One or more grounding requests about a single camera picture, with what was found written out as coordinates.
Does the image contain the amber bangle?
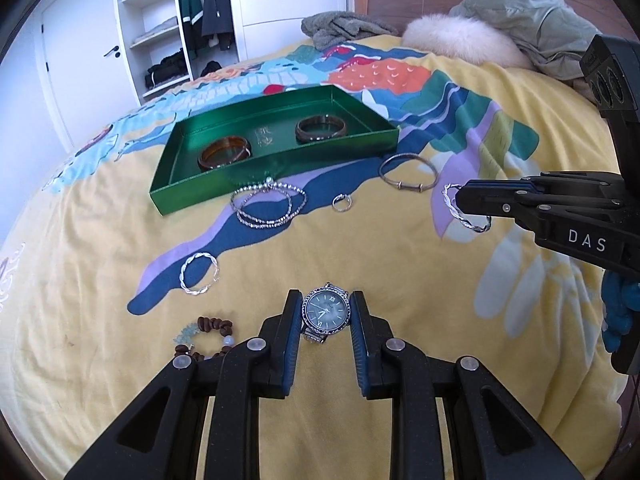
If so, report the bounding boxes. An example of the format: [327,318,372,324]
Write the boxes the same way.
[197,136,253,172]

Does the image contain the twisted silver bracelet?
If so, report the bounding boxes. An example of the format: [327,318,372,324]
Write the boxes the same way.
[179,252,221,297]
[442,183,493,233]

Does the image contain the brown beaded bracelet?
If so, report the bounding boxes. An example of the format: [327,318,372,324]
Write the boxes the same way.
[172,316,236,363]

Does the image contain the grey folded clothes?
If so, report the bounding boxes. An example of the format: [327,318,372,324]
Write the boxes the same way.
[134,15,181,42]

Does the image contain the green jewelry box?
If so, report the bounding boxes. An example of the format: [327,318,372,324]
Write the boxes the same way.
[149,84,401,217]

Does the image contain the plain silver bangle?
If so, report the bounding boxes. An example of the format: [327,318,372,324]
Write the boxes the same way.
[377,153,439,192]

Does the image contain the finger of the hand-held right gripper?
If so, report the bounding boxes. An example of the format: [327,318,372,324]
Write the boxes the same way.
[470,172,626,196]
[458,185,623,223]

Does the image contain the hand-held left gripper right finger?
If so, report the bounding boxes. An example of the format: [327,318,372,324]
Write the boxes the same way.
[349,290,586,480]

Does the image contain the black folded clothes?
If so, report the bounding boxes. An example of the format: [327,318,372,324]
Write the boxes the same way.
[144,48,192,93]

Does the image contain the dark hanging coat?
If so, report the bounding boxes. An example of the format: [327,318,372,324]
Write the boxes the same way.
[202,0,236,52]

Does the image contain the yellow printed bedspread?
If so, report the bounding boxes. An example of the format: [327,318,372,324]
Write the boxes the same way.
[0,35,636,480]

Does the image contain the silver beaded necklace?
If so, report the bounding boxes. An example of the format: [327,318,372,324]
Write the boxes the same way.
[230,176,308,230]

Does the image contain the white fluffy pillow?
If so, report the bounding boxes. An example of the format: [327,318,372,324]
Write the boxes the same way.
[401,16,533,70]

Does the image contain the silver wristwatch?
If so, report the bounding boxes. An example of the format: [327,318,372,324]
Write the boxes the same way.
[300,282,352,345]

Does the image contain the grey towel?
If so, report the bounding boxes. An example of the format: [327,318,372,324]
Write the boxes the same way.
[301,11,401,52]

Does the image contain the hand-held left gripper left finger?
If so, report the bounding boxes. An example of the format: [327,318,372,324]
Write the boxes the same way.
[64,289,304,480]

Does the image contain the person's right hand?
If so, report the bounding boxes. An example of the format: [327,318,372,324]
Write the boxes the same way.
[601,269,640,357]

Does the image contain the white wardrobe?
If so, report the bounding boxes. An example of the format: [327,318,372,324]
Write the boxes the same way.
[112,0,349,107]

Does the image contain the dark brown bangle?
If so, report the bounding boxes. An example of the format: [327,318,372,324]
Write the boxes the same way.
[294,115,348,144]

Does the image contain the white door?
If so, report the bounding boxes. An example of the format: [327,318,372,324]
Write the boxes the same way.
[42,2,140,150]

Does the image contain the green hanging jacket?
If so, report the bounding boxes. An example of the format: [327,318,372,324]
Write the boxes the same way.
[177,0,207,57]

